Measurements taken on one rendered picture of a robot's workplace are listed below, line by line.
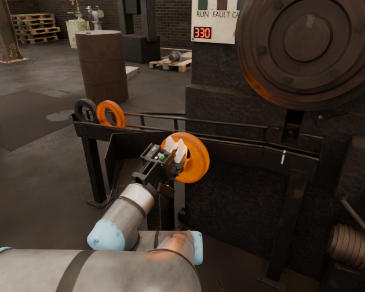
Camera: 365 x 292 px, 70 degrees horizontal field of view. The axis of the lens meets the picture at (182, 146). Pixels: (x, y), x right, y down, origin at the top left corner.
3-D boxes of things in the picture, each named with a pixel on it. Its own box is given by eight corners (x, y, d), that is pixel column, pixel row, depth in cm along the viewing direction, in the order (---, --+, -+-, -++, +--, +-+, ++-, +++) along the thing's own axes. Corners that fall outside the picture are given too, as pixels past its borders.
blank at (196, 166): (208, 133, 71) (203, 138, 68) (212, 182, 77) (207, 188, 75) (161, 129, 79) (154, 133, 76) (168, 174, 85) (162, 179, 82)
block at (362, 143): (332, 185, 104) (351, 131, 93) (355, 192, 101) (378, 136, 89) (331, 201, 96) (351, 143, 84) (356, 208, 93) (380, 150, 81)
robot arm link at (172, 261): (215, 266, 19) (201, 221, 66) (66, 264, 19) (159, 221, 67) (220, 464, 16) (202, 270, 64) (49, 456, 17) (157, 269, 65)
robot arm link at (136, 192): (149, 222, 59) (121, 210, 63) (159, 206, 62) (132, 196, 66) (141, 202, 54) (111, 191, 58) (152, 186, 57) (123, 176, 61)
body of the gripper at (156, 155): (176, 147, 64) (150, 183, 56) (182, 171, 69) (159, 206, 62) (151, 141, 67) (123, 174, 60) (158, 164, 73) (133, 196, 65)
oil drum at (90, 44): (107, 90, 408) (98, 28, 365) (137, 96, 383) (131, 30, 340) (77, 101, 362) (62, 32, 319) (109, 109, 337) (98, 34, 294)
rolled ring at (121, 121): (118, 140, 144) (122, 138, 146) (124, 113, 132) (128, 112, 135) (94, 122, 148) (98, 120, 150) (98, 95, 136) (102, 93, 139)
